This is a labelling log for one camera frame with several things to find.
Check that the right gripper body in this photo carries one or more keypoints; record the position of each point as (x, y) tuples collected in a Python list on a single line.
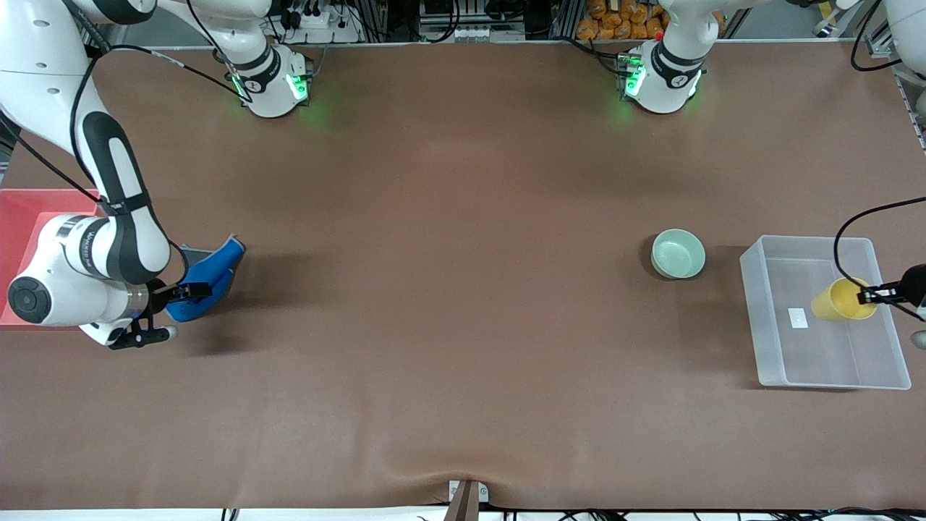
[(158, 295)]

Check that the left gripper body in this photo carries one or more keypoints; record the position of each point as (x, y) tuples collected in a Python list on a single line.
[(913, 285)]

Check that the blue cloth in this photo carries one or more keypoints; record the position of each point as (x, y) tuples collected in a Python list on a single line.
[(217, 268)]

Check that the yellow cup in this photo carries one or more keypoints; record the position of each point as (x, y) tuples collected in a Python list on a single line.
[(839, 300)]

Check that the pale green bowl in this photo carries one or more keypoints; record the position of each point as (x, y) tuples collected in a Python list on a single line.
[(678, 254)]

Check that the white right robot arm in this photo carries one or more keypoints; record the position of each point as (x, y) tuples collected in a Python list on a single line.
[(43, 72)]

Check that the brown table cover cloth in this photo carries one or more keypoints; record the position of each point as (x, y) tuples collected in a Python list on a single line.
[(463, 289)]

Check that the white paper label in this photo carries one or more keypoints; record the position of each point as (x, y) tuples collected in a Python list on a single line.
[(797, 318)]

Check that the clear plastic bin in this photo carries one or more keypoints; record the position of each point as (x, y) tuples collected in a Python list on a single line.
[(803, 354)]

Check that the pink plastic bin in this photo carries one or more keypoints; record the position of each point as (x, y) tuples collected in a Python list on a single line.
[(14, 224)]

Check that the white power strip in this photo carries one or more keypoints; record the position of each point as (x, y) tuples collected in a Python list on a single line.
[(318, 25)]

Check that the orange snack bag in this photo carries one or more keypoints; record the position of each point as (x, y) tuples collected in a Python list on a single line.
[(618, 18)]

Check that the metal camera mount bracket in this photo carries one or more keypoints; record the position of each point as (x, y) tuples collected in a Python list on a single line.
[(466, 499)]

